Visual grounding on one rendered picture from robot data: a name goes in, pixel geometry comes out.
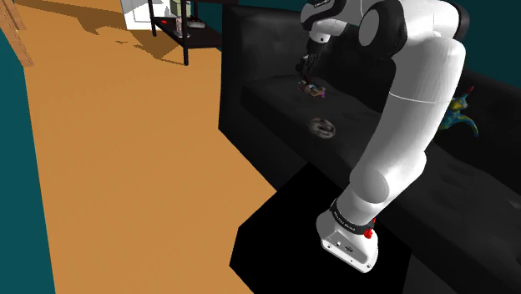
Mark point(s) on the blue yellow dragon figure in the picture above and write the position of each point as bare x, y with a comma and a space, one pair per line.
458, 114

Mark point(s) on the black sofa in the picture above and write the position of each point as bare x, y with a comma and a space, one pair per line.
268, 49

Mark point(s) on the black robot stand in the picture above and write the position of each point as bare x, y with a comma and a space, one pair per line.
285, 244

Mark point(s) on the black shelf table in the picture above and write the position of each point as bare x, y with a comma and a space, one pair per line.
195, 36

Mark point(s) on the multicoloured small toy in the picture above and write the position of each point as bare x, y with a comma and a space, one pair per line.
312, 88

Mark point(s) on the white cabinet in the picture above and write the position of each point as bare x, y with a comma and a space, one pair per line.
136, 16

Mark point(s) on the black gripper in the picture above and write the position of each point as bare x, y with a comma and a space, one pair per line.
311, 57

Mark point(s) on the grey round dish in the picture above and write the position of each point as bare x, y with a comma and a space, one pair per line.
322, 127

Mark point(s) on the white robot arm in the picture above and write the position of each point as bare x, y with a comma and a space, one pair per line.
423, 73

